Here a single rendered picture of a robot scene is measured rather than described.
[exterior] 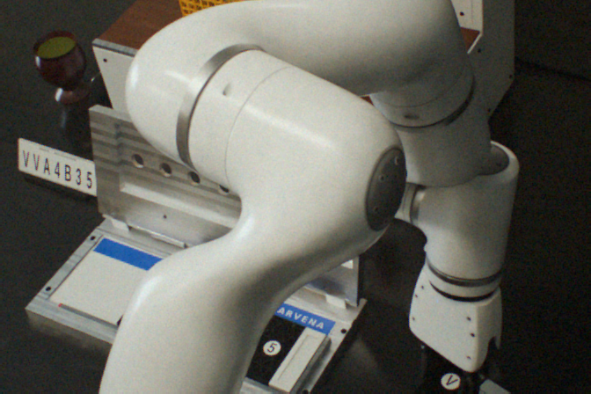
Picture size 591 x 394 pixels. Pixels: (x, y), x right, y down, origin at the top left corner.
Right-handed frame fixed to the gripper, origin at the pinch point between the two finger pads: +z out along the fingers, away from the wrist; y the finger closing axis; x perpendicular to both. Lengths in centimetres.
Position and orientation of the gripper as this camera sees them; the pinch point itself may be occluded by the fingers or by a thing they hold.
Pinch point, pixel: (449, 374)
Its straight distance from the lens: 137.1
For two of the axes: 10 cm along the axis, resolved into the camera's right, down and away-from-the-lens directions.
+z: -0.1, 8.1, 5.9
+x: 7.4, -3.9, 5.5
